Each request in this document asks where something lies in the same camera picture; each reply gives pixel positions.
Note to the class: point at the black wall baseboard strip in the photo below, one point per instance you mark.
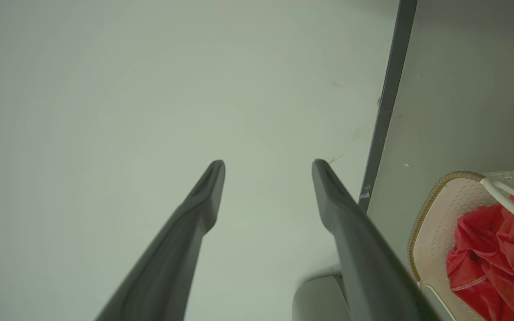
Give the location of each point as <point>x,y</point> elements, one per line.
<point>388,89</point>

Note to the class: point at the red garment with striped cuff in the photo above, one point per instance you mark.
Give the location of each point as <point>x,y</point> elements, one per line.
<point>489,258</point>

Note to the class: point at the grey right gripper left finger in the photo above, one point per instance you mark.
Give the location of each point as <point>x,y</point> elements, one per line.
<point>181,249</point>

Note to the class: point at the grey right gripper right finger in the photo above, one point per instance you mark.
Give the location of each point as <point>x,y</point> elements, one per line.
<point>355,249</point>

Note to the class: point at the cream perforated laundry basket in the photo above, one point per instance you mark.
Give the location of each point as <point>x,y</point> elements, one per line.
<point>440,223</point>

